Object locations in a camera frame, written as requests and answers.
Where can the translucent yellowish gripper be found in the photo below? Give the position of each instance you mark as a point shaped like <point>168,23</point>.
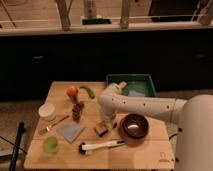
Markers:
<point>109,121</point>

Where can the wooden eraser with black felt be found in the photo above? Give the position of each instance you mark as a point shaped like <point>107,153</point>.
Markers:
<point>102,128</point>

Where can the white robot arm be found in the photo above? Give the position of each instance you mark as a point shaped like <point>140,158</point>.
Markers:
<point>194,117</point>

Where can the dark red bowl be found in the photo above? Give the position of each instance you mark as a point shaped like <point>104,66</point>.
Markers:
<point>134,126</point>

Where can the green cucumber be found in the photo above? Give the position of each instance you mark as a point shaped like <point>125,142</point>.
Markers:
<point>89,91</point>

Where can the brown grape bunch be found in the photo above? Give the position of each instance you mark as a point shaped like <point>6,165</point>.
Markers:
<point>77,110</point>

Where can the blue-grey sponge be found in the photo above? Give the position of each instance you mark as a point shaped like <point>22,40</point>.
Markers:
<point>134,93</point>

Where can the blue-grey folded cloth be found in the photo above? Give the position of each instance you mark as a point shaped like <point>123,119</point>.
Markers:
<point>71,132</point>

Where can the green plastic tray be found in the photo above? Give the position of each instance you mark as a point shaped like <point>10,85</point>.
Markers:
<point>139,82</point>

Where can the orange tomato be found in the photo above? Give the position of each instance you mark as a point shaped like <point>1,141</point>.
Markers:
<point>72,91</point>

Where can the white round container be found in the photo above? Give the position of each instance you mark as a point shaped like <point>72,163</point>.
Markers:
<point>47,112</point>

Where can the green plastic cup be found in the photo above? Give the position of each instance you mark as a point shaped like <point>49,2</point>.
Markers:
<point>50,145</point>

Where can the black pole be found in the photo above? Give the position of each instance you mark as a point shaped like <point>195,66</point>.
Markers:
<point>16,147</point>

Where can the green box on shelf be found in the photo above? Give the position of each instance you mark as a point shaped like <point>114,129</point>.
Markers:
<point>96,21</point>

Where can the white handled dish brush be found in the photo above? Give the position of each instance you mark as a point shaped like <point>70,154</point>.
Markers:
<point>85,148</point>

